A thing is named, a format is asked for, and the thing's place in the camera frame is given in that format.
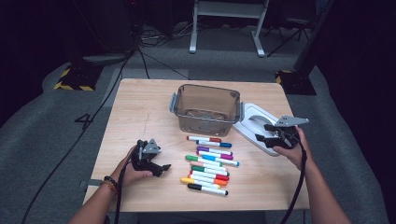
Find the dark equipment cabinet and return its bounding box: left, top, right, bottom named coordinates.
left=71, top=0, right=139, bottom=59

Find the clear grey plastic container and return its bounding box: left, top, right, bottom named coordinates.
left=169, top=83, right=245, bottom=138

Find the long black floor cable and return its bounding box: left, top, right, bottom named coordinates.
left=20, top=46, right=138, bottom=224

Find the white metal table frame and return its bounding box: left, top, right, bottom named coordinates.
left=189, top=0, right=271, bottom=58

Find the white container lid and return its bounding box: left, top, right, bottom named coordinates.
left=232, top=102, right=282, bottom=158

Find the grey flat stand base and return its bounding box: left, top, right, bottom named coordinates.
left=82, top=53, right=130, bottom=67

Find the peach marker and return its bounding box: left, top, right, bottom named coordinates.
left=190, top=161, right=229, bottom=173

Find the dark slanted stand pole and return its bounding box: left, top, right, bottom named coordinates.
left=291, top=0, right=335, bottom=72

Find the black bead bracelet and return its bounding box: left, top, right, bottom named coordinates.
left=103, top=175, right=120, bottom=190

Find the purple marker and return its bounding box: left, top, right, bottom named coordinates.
left=196, top=146, right=233, bottom=157

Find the tangle of floor cables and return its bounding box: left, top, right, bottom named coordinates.
left=136, top=21, right=194, bottom=49

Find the black marker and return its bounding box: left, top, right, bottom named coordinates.
left=187, top=183, right=229, bottom=197

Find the person's right hand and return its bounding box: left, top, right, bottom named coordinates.
left=273, top=125, right=309, bottom=172

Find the yellow marker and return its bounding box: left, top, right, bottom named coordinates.
left=179, top=176, right=222, bottom=190

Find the black tripod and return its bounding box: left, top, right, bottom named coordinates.
left=266, top=15, right=314, bottom=58

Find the rust red marker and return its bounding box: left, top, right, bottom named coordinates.
left=186, top=135, right=222, bottom=144

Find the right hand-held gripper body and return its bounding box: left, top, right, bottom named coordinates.
left=264, top=115, right=310, bottom=149

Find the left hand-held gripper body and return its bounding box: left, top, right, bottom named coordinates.
left=131, top=138, right=163, bottom=172

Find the grey tape strip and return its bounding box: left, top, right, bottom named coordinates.
left=78, top=178, right=103, bottom=188

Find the light green marker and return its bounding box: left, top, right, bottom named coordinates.
left=185, top=154, right=224, bottom=168

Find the magenta marker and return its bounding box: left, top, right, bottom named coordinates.
left=195, top=150, right=234, bottom=161

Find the dark green marker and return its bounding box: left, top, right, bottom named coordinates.
left=191, top=165, right=231, bottom=177

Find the thin black floor cable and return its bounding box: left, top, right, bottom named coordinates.
left=139, top=49, right=189, bottom=79
left=137, top=48, right=151, bottom=80

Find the orange marker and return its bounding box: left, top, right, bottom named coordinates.
left=187, top=174, right=229, bottom=187

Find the orange cord bracelet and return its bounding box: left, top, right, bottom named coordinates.
left=99, top=180, right=118, bottom=196

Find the yellow black striped base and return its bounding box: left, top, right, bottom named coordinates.
left=275, top=69, right=318, bottom=96
left=53, top=63, right=105, bottom=92

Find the person's left hand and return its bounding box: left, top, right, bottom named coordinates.
left=111, top=146, right=154, bottom=188

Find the dark blue marker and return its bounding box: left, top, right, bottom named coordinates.
left=195, top=140, right=233, bottom=149

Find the light blue marker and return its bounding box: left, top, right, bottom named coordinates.
left=202, top=154, right=241, bottom=168

